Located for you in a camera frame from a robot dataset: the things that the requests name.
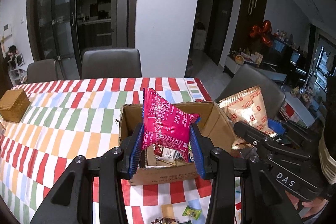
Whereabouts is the grey chair right side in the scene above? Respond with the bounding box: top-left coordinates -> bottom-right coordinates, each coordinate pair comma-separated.
214,63 -> 287,119

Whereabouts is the grey chair far left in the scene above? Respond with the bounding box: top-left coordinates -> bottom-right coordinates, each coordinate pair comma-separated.
27,59 -> 58,84

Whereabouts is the beige fortune biscuits bag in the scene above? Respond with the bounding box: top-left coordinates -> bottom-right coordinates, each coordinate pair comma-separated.
218,85 -> 276,137

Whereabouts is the open cardboard box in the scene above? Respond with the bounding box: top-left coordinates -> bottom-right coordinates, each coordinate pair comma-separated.
129,101 -> 239,185

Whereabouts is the grey chair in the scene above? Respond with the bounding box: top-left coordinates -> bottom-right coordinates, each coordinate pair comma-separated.
214,63 -> 287,119
27,59 -> 58,84
81,46 -> 142,79

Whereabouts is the white wall intercom panel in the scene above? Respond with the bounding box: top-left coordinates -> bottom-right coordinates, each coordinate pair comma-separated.
3,23 -> 12,39

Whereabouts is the dark glass sliding door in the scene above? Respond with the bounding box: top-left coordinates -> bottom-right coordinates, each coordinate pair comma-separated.
27,0 -> 137,80

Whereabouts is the red foil balloon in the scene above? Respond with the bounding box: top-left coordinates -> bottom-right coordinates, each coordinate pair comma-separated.
249,20 -> 272,47

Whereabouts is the white small shelf unit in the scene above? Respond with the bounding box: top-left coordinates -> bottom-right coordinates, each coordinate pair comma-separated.
5,45 -> 27,86

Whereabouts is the magenta snack bag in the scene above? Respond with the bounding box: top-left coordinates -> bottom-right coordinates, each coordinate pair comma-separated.
142,88 -> 200,162

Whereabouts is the grey chair far middle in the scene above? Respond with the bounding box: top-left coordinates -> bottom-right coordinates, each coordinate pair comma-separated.
81,46 -> 142,79

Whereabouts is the woven brown tissue box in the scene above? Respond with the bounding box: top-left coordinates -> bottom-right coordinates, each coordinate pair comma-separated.
0,89 -> 30,123

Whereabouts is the right hand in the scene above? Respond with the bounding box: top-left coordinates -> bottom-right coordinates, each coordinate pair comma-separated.
285,191 -> 329,223

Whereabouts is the colourful striped tablecloth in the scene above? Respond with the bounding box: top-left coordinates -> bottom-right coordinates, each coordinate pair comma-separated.
1,77 -> 235,223

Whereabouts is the small green candy packet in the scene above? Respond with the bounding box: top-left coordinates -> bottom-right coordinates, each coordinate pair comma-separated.
182,205 -> 202,220

